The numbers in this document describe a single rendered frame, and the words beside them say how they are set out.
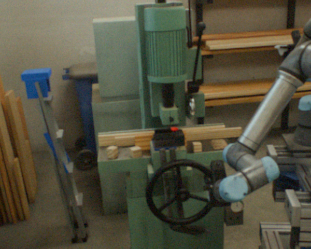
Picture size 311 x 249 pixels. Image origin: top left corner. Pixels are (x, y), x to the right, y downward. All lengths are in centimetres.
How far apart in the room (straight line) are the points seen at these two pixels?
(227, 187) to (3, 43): 332
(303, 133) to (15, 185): 202
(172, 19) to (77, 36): 250
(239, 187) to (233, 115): 335
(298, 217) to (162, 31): 90
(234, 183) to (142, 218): 74
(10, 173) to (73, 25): 171
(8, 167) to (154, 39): 170
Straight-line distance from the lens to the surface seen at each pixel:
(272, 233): 240
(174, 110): 173
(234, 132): 187
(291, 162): 206
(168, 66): 165
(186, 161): 149
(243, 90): 395
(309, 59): 125
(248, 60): 439
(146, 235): 185
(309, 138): 203
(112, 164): 167
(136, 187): 172
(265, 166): 121
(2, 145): 293
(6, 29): 413
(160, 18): 162
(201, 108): 196
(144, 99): 194
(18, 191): 310
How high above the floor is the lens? 156
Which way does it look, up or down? 19 degrees down
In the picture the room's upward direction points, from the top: 3 degrees counter-clockwise
